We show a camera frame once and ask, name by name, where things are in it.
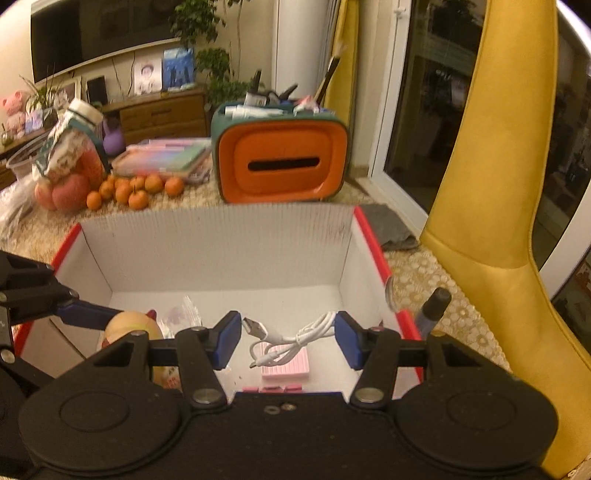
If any grey cloth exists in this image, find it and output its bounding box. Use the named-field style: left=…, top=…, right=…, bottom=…
left=361, top=204, right=420, bottom=251

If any mandarin orange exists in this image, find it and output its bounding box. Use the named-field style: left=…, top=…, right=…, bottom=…
left=144, top=174, right=164, bottom=195
left=164, top=177, right=185, bottom=198
left=86, top=191, right=103, bottom=211

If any portrait photo frame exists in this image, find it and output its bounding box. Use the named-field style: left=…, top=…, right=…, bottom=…
left=133, top=57, right=162, bottom=96

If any white round bun package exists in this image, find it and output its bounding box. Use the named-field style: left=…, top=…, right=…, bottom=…
left=158, top=295, right=202, bottom=339

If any small dropper bottle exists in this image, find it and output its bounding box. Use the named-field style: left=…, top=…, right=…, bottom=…
left=415, top=287, right=452, bottom=340

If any green orange tissue box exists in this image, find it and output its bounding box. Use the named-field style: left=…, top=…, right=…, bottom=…
left=211, top=103, right=349, bottom=204

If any clear fruit bowl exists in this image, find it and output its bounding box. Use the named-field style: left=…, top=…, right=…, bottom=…
left=8, top=136, right=106, bottom=192

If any blue photo card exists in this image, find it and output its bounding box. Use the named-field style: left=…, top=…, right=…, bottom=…
left=162, top=47, right=195, bottom=91

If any pink sticky note pad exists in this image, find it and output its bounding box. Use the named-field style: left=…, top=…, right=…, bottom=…
left=260, top=347, right=311, bottom=379

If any red cardboard box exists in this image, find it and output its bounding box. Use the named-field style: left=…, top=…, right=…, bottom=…
left=12, top=203, right=425, bottom=393

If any pink binder clip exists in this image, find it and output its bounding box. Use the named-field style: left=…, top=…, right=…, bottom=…
left=242, top=384, right=304, bottom=394

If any purple kettlebell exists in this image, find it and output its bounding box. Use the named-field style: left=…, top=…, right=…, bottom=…
left=102, top=117, right=126, bottom=157

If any white USB cable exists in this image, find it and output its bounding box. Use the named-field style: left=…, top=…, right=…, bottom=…
left=241, top=310, right=339, bottom=369

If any patterned cloth pouch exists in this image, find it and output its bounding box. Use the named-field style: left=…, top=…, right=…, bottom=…
left=32, top=98, right=110, bottom=184

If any television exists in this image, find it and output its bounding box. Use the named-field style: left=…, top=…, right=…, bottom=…
left=30, top=0, right=180, bottom=81

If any red apple right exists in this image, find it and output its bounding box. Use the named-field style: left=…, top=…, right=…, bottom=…
left=52, top=173, right=91, bottom=213

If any black speaker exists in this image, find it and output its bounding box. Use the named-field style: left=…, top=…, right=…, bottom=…
left=86, top=76, right=108, bottom=106

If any red apple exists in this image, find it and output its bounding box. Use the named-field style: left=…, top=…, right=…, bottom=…
left=52, top=173, right=91, bottom=213
left=34, top=182, right=56, bottom=211

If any white floor air conditioner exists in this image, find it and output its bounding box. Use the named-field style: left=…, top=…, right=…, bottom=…
left=271, top=0, right=341, bottom=99

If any pastel notebook stack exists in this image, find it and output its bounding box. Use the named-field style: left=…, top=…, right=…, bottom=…
left=111, top=138, right=212, bottom=184

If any pink pig plush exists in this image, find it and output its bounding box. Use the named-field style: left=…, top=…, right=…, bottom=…
left=1, top=90, right=29, bottom=139

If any tan pig toy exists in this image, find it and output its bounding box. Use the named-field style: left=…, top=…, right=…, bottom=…
left=97, top=309, right=181, bottom=388

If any yellow giraffe chair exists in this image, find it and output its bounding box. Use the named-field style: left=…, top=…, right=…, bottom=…
left=421, top=1, right=590, bottom=479

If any clear plastic bag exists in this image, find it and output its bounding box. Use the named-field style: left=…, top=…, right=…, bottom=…
left=0, top=174, right=36, bottom=247

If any red apple left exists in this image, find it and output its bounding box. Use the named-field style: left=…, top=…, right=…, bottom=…
left=34, top=182, right=56, bottom=211

